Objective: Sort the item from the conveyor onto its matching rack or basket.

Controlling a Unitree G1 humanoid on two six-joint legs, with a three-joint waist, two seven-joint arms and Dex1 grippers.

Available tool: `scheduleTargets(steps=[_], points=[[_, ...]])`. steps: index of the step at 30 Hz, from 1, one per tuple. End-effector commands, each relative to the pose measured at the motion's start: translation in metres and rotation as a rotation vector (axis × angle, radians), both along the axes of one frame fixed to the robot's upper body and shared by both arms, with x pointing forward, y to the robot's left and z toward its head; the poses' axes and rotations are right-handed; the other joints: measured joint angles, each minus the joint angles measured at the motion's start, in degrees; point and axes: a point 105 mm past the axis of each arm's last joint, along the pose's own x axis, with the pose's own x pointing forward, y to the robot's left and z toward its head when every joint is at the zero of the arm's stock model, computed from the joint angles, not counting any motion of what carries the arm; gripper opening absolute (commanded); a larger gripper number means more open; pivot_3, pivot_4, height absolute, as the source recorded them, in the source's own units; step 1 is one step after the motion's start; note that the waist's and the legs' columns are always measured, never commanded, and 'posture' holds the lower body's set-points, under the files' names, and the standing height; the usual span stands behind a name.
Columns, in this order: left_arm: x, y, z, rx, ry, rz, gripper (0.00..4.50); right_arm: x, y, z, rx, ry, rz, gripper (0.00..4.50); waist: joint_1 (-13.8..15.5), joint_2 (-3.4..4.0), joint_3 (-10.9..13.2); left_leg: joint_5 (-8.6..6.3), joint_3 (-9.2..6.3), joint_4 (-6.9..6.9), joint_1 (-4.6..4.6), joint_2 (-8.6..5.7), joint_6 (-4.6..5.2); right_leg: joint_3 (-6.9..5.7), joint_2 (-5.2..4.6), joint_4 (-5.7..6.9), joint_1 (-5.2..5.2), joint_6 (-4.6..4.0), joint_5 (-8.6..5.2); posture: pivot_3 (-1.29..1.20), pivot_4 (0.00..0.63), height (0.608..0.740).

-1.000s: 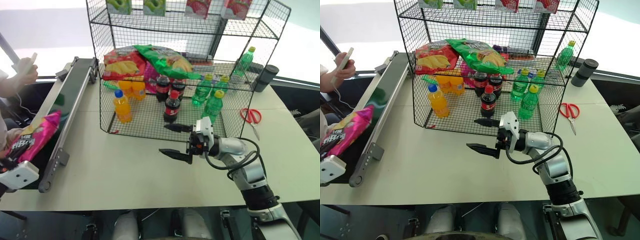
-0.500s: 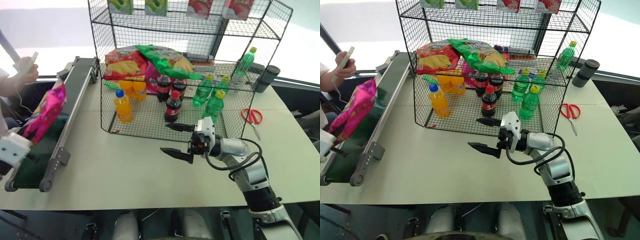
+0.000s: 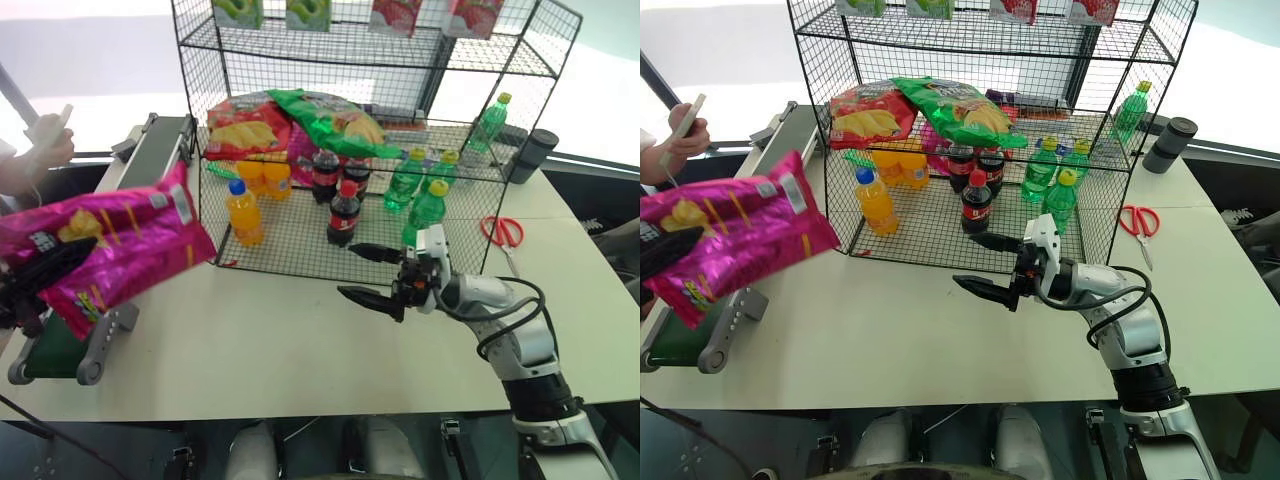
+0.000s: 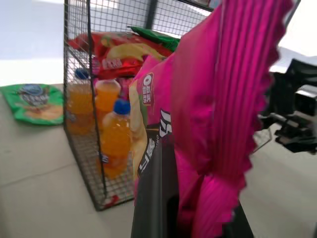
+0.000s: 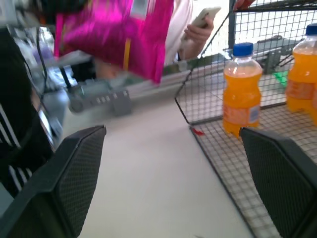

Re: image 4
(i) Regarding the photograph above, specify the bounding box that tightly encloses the black wire mesh rack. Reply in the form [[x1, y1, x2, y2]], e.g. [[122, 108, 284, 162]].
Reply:
[[63, 0, 302, 212]]

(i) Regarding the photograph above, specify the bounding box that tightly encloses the red chip bag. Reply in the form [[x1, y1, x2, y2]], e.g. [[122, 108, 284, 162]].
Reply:
[[67, 31, 174, 80]]

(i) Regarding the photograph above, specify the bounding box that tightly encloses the magenta chip bag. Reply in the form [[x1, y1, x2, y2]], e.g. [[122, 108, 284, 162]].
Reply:
[[128, 0, 295, 238]]

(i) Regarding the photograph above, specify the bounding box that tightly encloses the small red snack packet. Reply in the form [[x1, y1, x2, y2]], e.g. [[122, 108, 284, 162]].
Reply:
[[103, 195, 120, 208]]

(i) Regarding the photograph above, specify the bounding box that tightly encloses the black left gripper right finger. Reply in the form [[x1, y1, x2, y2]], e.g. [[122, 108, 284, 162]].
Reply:
[[222, 200, 255, 238]]

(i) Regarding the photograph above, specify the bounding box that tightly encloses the small pink snack packet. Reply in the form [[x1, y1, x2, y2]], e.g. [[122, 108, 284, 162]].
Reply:
[[116, 76, 136, 100]]

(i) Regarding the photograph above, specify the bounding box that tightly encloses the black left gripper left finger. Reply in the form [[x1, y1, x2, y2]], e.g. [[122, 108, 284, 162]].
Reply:
[[130, 141, 180, 238]]

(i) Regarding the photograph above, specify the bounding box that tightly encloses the black and silver machine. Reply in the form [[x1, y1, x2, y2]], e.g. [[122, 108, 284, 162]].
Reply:
[[257, 58, 317, 155]]

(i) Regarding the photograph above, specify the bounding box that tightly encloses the orange soda bottle blue cap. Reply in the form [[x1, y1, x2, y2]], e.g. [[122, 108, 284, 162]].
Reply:
[[95, 78, 122, 126], [100, 98, 133, 180], [65, 67, 96, 136]]

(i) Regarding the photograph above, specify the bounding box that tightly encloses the green chip bag blue logo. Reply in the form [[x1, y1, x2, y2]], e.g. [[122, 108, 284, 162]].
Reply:
[[0, 83, 64, 126]]

